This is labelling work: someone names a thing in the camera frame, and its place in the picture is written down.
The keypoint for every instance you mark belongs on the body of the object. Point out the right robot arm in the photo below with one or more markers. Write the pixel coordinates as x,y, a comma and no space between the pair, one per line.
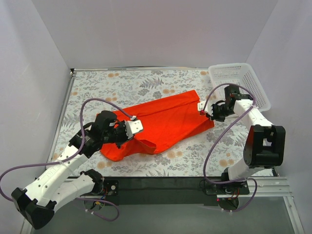
265,143

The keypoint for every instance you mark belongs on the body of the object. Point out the aluminium frame rail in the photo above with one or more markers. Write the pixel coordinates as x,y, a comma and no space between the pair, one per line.
267,186

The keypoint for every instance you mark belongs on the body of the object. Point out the floral patterned table mat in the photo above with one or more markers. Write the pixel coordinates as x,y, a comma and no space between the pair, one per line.
95,91

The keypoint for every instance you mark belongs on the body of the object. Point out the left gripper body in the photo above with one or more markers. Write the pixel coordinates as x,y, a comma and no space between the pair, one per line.
122,133

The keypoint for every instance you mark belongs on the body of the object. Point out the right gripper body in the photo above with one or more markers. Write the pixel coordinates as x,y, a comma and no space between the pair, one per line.
214,111

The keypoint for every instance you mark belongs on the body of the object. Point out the white plastic basket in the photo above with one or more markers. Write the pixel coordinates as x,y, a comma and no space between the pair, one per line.
243,75

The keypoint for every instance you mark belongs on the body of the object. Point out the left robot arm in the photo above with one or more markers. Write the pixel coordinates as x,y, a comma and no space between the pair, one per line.
39,201

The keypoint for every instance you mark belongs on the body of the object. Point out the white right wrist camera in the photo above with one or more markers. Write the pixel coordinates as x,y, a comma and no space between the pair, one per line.
201,106

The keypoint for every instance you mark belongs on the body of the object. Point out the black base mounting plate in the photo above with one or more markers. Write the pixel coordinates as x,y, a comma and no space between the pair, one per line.
166,190

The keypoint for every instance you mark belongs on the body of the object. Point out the orange t shirt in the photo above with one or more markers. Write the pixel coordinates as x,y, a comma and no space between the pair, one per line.
166,122

